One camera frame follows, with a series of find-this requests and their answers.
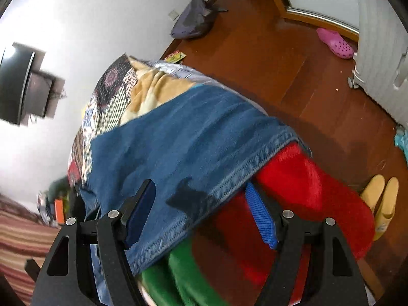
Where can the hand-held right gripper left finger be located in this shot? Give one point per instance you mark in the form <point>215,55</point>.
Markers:
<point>140,216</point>

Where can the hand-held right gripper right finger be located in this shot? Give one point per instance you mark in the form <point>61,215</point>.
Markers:
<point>261,216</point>

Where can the blue denim jeans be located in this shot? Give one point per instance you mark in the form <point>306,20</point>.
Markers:
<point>191,140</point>

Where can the red fleece blanket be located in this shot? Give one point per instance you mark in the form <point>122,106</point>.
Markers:
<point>306,204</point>

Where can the green fleece blanket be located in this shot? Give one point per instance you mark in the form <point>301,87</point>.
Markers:
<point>172,280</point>

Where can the orange box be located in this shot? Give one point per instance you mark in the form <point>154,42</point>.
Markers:
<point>59,211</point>

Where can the yellow slipper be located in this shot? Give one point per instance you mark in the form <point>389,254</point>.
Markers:
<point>387,207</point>
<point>371,191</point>

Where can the red striped cloth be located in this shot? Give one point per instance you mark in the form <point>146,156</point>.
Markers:
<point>22,239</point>

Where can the patchwork printed bedcover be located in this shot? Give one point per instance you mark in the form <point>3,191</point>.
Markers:
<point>118,92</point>

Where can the teal cloth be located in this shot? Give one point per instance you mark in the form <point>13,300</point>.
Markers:
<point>402,143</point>

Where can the colourful printed packet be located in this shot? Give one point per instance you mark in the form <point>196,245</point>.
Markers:
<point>174,57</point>

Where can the pink clog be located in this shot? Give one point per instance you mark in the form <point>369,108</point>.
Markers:
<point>334,43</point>

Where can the white ribbed cabinet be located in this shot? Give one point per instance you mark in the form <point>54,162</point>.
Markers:
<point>379,54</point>

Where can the grey bag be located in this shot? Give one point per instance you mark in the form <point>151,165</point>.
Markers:
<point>193,19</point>

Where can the black wall television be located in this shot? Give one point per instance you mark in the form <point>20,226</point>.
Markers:
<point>14,83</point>

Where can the white wall socket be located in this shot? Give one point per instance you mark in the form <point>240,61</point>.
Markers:
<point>173,14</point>

